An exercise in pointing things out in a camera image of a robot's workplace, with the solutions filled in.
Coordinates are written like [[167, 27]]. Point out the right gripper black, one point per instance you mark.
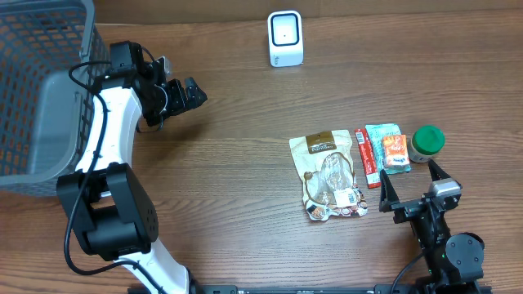
[[414, 206]]

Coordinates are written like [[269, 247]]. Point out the green lid jar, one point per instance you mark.
[[426, 143]]

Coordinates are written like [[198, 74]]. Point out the white barcode scanner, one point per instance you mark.
[[285, 38]]

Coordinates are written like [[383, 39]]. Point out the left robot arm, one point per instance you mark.
[[112, 221]]

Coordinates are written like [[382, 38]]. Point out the orange Kleenex tissue pack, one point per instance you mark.
[[395, 151]]

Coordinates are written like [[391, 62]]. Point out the grey plastic mesh basket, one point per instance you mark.
[[50, 50]]

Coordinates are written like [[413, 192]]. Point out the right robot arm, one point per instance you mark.
[[454, 262]]

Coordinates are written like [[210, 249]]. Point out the red snack stick packet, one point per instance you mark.
[[366, 152]]

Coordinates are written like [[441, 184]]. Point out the beige snack pouch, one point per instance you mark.
[[324, 164]]

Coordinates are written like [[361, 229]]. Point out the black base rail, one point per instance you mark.
[[302, 290]]

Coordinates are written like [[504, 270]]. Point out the teal wet wipes pack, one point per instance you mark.
[[376, 133]]

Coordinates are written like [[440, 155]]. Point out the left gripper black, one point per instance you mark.
[[176, 99]]

